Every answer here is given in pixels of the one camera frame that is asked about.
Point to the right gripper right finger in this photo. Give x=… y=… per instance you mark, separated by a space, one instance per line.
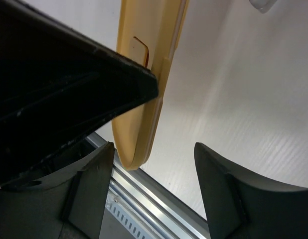
x=242 y=204

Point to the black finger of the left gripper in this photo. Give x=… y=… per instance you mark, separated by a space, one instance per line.
x=57 y=86

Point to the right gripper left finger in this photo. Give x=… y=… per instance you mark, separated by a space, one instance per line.
x=65 y=201

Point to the tan lunch box lid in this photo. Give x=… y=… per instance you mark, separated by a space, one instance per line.
x=148 y=34

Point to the aluminium mounting rail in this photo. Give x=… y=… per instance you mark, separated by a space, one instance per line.
x=164 y=215

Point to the white slotted cable duct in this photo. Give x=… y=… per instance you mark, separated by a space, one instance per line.
x=129 y=221

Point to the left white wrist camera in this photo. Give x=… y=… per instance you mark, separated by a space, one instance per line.
x=263 y=6

